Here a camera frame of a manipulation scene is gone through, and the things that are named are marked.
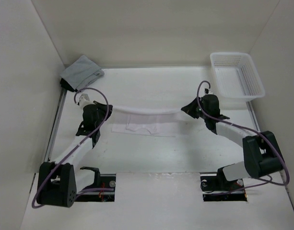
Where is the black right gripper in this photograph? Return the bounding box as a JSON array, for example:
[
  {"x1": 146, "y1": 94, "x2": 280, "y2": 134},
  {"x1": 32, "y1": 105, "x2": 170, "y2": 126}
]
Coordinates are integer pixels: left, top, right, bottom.
[{"x1": 181, "y1": 96, "x2": 209, "y2": 119}]

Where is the white tank top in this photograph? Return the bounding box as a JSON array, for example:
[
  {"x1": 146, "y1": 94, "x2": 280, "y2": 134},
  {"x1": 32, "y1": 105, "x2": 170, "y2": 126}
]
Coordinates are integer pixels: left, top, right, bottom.
[{"x1": 112, "y1": 106, "x2": 188, "y2": 137}]

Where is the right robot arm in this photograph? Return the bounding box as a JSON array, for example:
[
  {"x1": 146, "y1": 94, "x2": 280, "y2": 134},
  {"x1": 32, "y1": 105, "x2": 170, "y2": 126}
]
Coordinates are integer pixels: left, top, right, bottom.
[{"x1": 181, "y1": 94, "x2": 287, "y2": 191}]

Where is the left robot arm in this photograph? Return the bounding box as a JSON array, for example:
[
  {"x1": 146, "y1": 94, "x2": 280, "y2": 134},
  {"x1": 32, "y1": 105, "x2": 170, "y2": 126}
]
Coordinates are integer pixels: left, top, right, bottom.
[{"x1": 32, "y1": 102, "x2": 115, "y2": 209}]

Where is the folded grey tank top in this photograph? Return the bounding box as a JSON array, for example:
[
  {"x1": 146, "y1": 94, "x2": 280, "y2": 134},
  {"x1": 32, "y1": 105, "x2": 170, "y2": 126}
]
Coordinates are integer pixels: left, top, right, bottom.
[{"x1": 60, "y1": 55, "x2": 105, "y2": 92}]

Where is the white plastic basket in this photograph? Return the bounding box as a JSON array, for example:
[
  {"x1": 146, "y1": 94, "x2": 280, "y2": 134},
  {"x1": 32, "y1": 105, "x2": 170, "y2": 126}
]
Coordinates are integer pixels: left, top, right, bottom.
[{"x1": 210, "y1": 52, "x2": 265, "y2": 102}]

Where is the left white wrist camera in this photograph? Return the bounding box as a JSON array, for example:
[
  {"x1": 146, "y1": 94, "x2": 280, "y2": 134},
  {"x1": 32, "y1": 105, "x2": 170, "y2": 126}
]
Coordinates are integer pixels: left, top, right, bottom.
[{"x1": 78, "y1": 93, "x2": 92, "y2": 109}]

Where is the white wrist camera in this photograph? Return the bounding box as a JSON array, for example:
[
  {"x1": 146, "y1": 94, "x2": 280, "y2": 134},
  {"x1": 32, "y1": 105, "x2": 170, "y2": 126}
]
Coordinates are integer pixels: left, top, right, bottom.
[
  {"x1": 78, "y1": 93, "x2": 92, "y2": 109},
  {"x1": 204, "y1": 88, "x2": 213, "y2": 95}
]

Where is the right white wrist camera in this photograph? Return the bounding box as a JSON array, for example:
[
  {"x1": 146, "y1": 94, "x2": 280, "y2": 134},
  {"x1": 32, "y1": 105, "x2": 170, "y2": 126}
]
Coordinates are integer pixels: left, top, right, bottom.
[{"x1": 204, "y1": 88, "x2": 213, "y2": 95}]

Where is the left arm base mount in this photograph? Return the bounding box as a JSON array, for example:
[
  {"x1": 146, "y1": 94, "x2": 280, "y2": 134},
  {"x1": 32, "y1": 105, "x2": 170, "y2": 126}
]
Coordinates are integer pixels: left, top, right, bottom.
[{"x1": 75, "y1": 174, "x2": 117, "y2": 202}]

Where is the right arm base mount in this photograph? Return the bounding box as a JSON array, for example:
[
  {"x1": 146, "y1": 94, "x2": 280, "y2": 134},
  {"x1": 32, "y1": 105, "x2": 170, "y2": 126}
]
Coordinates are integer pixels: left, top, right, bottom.
[{"x1": 200, "y1": 172, "x2": 247, "y2": 202}]

